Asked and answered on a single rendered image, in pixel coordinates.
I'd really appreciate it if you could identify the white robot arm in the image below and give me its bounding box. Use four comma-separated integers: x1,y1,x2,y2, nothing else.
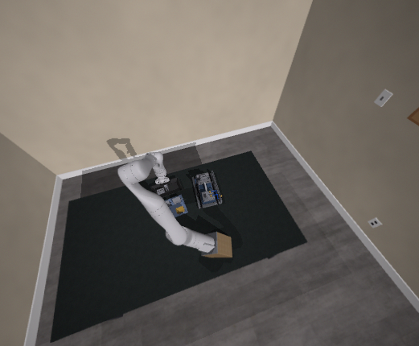
117,152,215,253

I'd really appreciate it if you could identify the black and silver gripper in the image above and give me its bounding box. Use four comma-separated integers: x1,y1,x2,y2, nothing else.
155,168,170,191

